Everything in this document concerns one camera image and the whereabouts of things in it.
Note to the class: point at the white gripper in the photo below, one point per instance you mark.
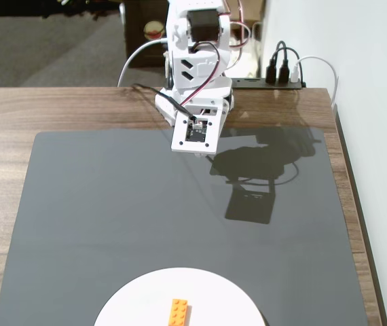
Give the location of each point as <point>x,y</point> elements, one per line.
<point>165,106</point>

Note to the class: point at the orange lego block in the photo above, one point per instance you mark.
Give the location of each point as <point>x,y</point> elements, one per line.
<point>179,312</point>

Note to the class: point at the white round plate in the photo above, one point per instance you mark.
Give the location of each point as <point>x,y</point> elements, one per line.
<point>129,305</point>

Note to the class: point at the black usb hub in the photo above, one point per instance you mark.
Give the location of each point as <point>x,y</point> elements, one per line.
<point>264,84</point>

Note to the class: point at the white plastic bag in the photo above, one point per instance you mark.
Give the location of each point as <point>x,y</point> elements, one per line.
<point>254,64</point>

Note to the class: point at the dark cabinet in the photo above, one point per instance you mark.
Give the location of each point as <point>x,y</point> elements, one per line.
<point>135,51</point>

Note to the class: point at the round red yellow object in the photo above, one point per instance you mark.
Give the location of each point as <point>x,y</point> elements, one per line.
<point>154,30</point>

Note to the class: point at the dark grey mat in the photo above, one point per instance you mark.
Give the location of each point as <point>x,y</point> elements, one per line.
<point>78,220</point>

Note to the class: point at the brown cardboard box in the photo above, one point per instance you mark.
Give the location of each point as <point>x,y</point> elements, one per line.
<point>256,10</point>

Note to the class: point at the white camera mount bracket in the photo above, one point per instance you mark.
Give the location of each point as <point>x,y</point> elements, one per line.
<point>214,136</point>

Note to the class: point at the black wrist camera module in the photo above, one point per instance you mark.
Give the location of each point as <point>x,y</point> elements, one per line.
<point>195,134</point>

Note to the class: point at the thin black camera lead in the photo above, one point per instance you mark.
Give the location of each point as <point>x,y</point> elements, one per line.
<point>161,93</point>

